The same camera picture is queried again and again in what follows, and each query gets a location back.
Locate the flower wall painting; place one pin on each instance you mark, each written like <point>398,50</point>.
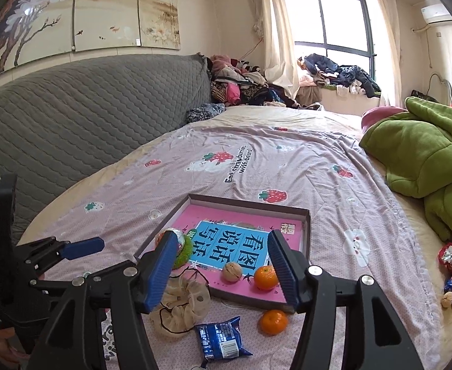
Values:
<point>95,7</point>

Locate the small red snack pack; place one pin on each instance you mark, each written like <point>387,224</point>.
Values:
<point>160,239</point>

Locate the small tangerine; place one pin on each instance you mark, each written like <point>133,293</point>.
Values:
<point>273,322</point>

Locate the cream curtain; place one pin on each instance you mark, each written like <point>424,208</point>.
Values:
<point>387,46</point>
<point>276,27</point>

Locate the dark patterned cloth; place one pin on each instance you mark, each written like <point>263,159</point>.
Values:
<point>204,112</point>

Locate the cream organza scrunchie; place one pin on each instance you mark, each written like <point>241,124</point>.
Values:
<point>183,308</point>

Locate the pile of mixed clothes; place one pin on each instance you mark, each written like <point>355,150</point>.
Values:
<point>241,81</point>

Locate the walnut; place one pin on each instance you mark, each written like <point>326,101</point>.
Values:
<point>231,273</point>

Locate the grey cardboard box tray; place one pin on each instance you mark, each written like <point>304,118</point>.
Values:
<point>229,204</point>

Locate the pile of dark clothes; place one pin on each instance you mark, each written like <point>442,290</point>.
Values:
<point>341,73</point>

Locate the green fleece blanket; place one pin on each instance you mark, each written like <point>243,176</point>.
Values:
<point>422,154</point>

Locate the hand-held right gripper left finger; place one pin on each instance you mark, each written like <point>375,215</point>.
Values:
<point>164,269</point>

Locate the grey quilted headboard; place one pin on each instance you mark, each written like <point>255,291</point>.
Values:
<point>75,115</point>

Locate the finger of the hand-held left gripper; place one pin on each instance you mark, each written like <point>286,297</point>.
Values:
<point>83,247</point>
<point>52,283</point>

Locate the white air conditioner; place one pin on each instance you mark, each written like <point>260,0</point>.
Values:
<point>437,13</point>

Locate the pink pillow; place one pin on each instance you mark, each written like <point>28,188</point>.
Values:
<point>380,115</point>

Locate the pink strawberry printed quilt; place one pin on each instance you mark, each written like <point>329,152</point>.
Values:
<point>287,162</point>

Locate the blue biscuit packet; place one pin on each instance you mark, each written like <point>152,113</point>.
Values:
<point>222,339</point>

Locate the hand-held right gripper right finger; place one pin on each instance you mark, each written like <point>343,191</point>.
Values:
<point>283,269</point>

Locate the red candy wrapper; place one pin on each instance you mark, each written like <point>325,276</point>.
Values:
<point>451,256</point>

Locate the large tangerine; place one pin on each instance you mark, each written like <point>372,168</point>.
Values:
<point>265,278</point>

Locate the pink picture book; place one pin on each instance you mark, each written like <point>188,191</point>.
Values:
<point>195,216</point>

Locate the beige bed sheet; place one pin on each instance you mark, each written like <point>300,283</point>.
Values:
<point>287,117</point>

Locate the window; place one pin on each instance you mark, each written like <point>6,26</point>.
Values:
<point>341,19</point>

